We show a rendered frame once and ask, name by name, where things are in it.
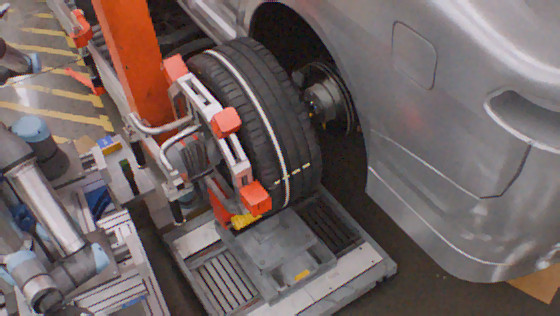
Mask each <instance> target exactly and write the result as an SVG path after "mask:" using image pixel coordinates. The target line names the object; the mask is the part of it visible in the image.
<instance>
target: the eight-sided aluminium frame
mask: <svg viewBox="0 0 560 316"><path fill-rule="evenodd" d="M174 81H175V82H174V83H173V84H172V85H171V86H170V87H169V88H168V90H167V91H168V97H169V100H170V103H171V105H172V109H173V111H174V115H175V121H176V120H178V119H181V118H182V116H181V110H180V107H179V104H178V101H177V99H179V98H181V105H182V108H183V111H184V115H185V116H187V111H189V110H188V107H187V101H186V98H188V99H189V101H190V102H191V103H192V104H193V106H194V107H195V108H196V109H197V110H198V112H199V113H200V115H201V116H203V118H204V121H205V122H206V123H207V125H208V126H209V128H210V131H211V133H212V134H213V136H214V138H215V140H216V143H217V145H218V146H219V149H220V151H221V152H222V156H223V158H224V159H225V161H226V163H227V164H228V169H229V171H230V173H231V176H232V180H233V183H234V191H233V190H232V189H231V188H230V187H229V186H228V183H226V182H225V180H224V179H223V178H222V176H221V175H220V174H219V172H218V171H217V170H216V167H215V166H213V168H214V170H215V172H213V173H211V174H210V175H208V176H206V177H204V178H203V180H204V183H207V185H208V186H209V188H210V189H211V191H212V192H213V193H214V195H216V198H217V199H218V200H219V201H220V202H221V203H222V206H223V207H224V209H225V210H226V211H227V212H228V213H229V214H231V213H235V214H241V215H244V214H246V213H249V211H248V210H247V208H246V207H245V206H244V205H243V204H242V202H241V195H240V192H239V189H241V188H243V185H242V181H241V177H243V179H244V183H245V186H247V185H248V184H250V183H253V175H252V172H253V171H252V168H251V165H250V163H249V161H248V158H247V157H246V155H245V153H244V152H243V150H242V148H241V146H240V143H239V141H238V140H237V138H236V136H235V134H230V135H228V136H227V137H228V140H229V142H230V144H231V146H232V147H233V149H234V152H235V155H236V157H237V159H235V160H234V158H233V157H232V155H231V153H230V152H229V150H228V146H227V145H226V143H225V141H224V139H222V140H218V139H217V137H216V134H215V132H214V130H213V129H212V128H211V126H210V119H211V117H212V116H213V115H214V114H216V113H217V112H219V111H221V110H222V106H221V105H220V103H218V101H216V100H215V99H214V97H212V96H211V94H210V93H209V92H208V91H207V90H206V89H205V87H204V86H203V85H201V84H200V82H199V80H197V79H196V76H195V75H193V74H192V73H190V74H186V75H184V76H182V77H181V78H179V79H176V80H174ZM192 87H193V89H194V90H195V91H196V92H197V93H198V94H200V95H201V97H203V98H204V99H205V101H206V103H207V104H208V105H207V106H205V105H204V104H203V103H202V102H201V100H200V99H199V98H198V97H197V96H196V95H195V93H194V92H193V91H192V90H191V89H190V88H192ZM192 125H194V124H192V123H191V122H188V123H186V124H185V125H183V126H181V127H179V128H178V131H179V133H180V132H181V131H183V130H185V129H186V128H189V127H191V126H192ZM214 178H216V181H217V182H218V183H219V184H220V186H221V187H222V189H223V190H224V191H225V193H226V194H227V195H228V197H229V198H230V199H228V200H227V199H226V198H225V196H224V195H222V192H221V191H220V189H218V188H217V187H216V184H215V183H214V182H213V181H212V179H214ZM234 192H235V194H234Z"/></svg>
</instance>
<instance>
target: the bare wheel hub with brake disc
mask: <svg viewBox="0 0 560 316"><path fill-rule="evenodd" d="M302 73H303V74H304V75H305V76H306V77H307V79H308V89H307V90H306V91H305V92H304V100H305V103H306V107H307V108H308V101H309V100H310V99H313V100H314V101H315V103H317V105H318V107H319V111H320V112H319V114H317V115H314V114H313V115H312V116H313V118H314V120H315V121H318V123H319V124H320V126H321V128H322V123H325V122H326V129H324V128H323V129H324V130H325V131H326V132H327V133H328V134H331V135H332V136H333V137H335V138H343V137H344V136H346V135H348V134H350V133H351V131H352V129H353V127H354V114H353V109H352V105H351V103H350V98H349V96H348V94H347V92H346V91H345V89H344V85H343V84H342V83H341V81H340V80H339V79H338V77H337V75H336V74H335V73H333V72H332V70H331V69H330V68H329V67H327V66H326V65H325V64H323V63H321V62H319V61H314V62H311V63H310V64H308V65H306V66H305V67H304V68H303V69H302ZM308 111H309V113H312V112H311V111H310V109H309V108H308Z"/></svg>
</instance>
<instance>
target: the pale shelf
mask: <svg viewBox="0 0 560 316"><path fill-rule="evenodd" d="M112 140H114V142H117V141H119V140H120V142H121V144H122V146H123V147H122V148H119V149H117V150H116V151H114V152H111V153H109V154H107V155H106V156H103V157H104V158H105V159H106V164H107V167H108V169H109V171H110V173H111V175H112V180H113V182H110V183H107V184H108V186H109V188H111V190H112V193H113V194H114V196H115V197H116V199H117V200H118V203H119V205H120V206H121V207H122V209H124V208H125V207H127V206H130V205H132V204H134V203H135V202H137V201H139V200H141V199H143V198H145V197H146V196H148V195H150V194H153V193H155V192H156V188H155V187H154V185H153V184H152V182H151V180H150V179H149V177H148V176H147V175H146V172H145V171H144V170H139V169H138V167H137V165H136V163H137V162H136V160H135V158H134V154H133V153H132V152H131V151H130V149H129V146H127V144H126V142H125V141H124V140H123V137H122V136H121V134H118V135H116V136H113V137H112ZM124 158H127V159H128V160H129V164H130V165H131V168H132V170H133V172H134V180H135V182H136V184H137V186H138V188H139V190H140V195H139V196H137V197H134V195H133V194H132V192H131V189H130V188H129V183H128V182H127V180H126V179H125V177H124V176H123V172H122V170H121V168H120V166H119V164H118V162H119V161H121V160H123V159H124Z"/></svg>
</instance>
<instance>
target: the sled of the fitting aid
mask: <svg viewBox="0 0 560 316"><path fill-rule="evenodd" d="M290 207H291V208H292V209H293V210H294V212H295V213H296V214H297V215H298V216H299V218H300V219H302V216H301V215H300V214H299V213H297V212H296V209H295V208H294V207H292V206H290ZM302 221H303V222H304V223H305V225H307V226H308V228H309V229H310V231H312V232H313V233H314V235H315V237H317V243H315V244H314V245H312V246H311V247H309V248H308V249H305V250H303V251H302V252H301V253H299V254H298V255H295V256H294V257H292V258H290V259H289V260H288V261H285V262H283V263H282V264H281V265H279V266H277V267H275V268H273V269H271V271H269V272H267V273H265V274H263V275H260V274H259V272H258V270H257V269H256V268H255V267H254V266H253V263H252V262H251V261H250V260H249V259H248V257H247V255H246V254H245V253H244V252H243V250H242V249H241V247H240V246H239V244H238V243H236V241H235V239H234V237H232V235H231V234H230V233H229V231H228V230H227V231H225V230H224V228H223V225H221V224H220V222H219V221H218V220H217V221H216V222H214V225H215V228H216V231H217V234H218V235H219V237H221V239H222V240H223V243H225V245H226V246H227V247H228V249H229V251H230V252H231V253H232V255H234V257H235V259H236V261H238V263H239V264H240V266H241V267H242V269H243V270H244V272H245V273H247V276H248V278H249V279H251V281H252V282H253V284H254V285H255V287H256V288H257V290H259V293H260V294H261V296H263V297H264V299H265V302H267V304H268V305H269V306H270V307H271V306H273V305H275V304H276V303H277V302H280V301H282V300H283V299H284V298H286V297H287V296H289V295H291V294H293V293H294V292H295V291H296V290H300V289H301V288H302V287H303V286H305V285H307V284H309V283H311V282H312V281H313V280H314V279H318V278H319V277H320V276H321V275H323V274H325V273H327V272H329V271H330V270H331V269H332V268H334V267H337V257H336V256H335V255H334V254H333V253H332V251H331V250H330V249H328V247H327V246H326V244H325V243H323V241H322V240H321V239H320V237H318V235H317V234H316V233H315V232H314V231H313V230H312V228H311V227H310V226H309V225H308V224H307V222H306V221H305V220H304V219H302Z"/></svg>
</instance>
